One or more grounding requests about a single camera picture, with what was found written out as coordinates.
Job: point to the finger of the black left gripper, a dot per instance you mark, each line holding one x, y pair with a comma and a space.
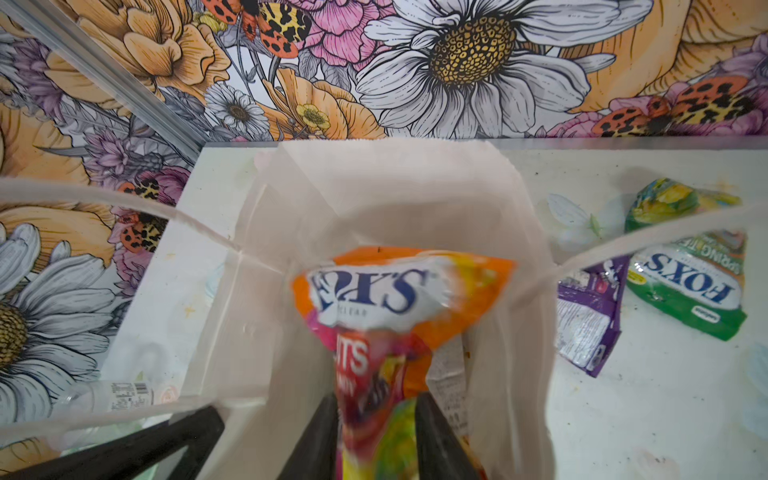
186, 443

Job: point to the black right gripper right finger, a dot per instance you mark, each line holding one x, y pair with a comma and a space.
440, 453

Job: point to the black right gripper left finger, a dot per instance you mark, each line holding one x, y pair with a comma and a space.
314, 456

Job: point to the white flower-print paper bag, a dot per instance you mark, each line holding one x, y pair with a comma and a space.
401, 236

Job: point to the purple candy bag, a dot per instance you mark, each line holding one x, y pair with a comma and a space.
588, 314

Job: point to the green Fox's spring tea bag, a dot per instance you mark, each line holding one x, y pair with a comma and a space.
697, 280

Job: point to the clear plastic bottle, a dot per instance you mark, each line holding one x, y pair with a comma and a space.
100, 397

